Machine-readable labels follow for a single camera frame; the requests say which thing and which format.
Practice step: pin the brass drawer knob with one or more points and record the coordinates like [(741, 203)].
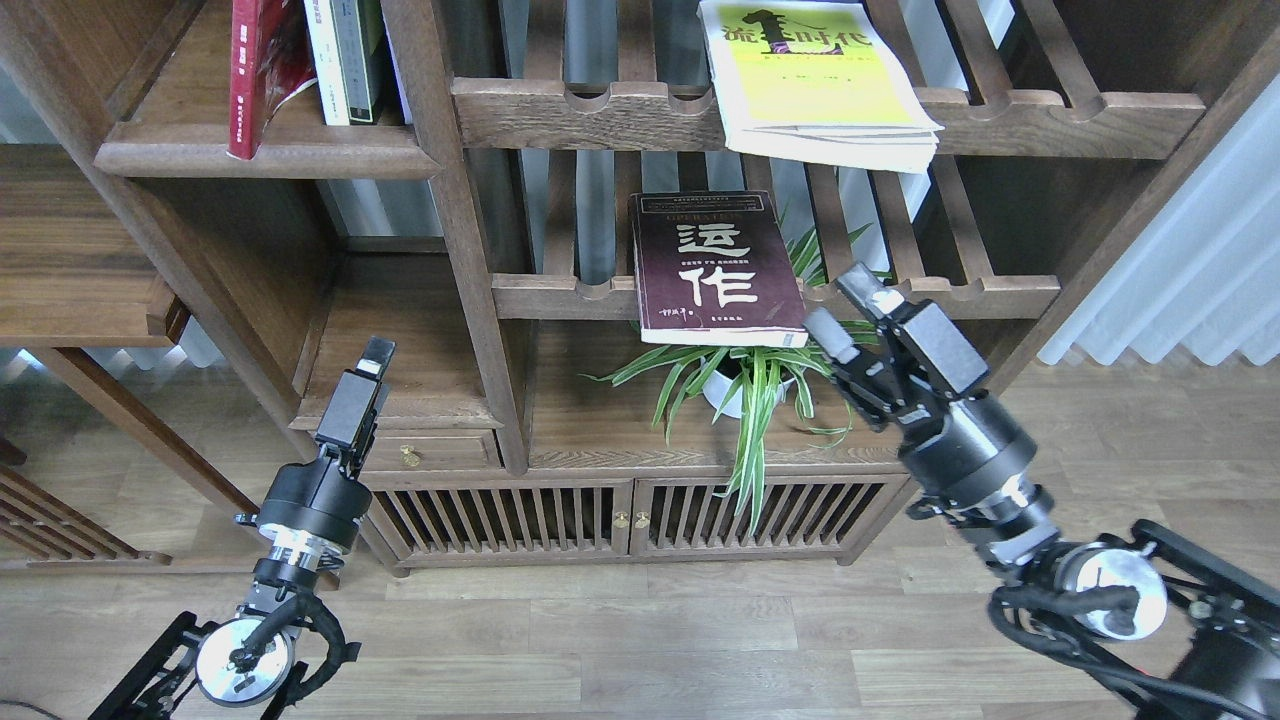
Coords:
[(410, 457)]

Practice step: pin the white curtain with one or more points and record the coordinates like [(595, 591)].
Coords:
[(1204, 274)]

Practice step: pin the white plant pot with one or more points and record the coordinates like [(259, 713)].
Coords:
[(726, 388)]

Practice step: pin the white spine book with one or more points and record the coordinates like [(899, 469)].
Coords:
[(322, 31)]

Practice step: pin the yellow green cover book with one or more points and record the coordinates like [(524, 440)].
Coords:
[(814, 82)]

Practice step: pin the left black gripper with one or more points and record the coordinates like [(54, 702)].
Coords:
[(318, 497)]

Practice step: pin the green spider plant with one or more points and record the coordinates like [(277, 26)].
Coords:
[(687, 367)]

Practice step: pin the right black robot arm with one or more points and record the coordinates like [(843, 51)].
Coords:
[(1173, 629)]

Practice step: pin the red cover book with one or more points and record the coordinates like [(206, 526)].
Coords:
[(270, 62)]

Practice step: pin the dark wooden bookshelf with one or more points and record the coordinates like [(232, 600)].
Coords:
[(491, 241)]

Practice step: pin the dark maroon book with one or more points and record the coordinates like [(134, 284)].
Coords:
[(712, 269)]

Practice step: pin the dark green spine book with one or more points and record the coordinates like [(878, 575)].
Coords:
[(362, 50)]

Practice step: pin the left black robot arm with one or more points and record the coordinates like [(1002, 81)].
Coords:
[(283, 643)]

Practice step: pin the brass cabinet door knobs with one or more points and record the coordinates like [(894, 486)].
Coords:
[(628, 521)]

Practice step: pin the wooden side table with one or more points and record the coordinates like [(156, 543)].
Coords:
[(108, 406)]

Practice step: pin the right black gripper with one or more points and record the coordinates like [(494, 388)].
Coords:
[(960, 446)]

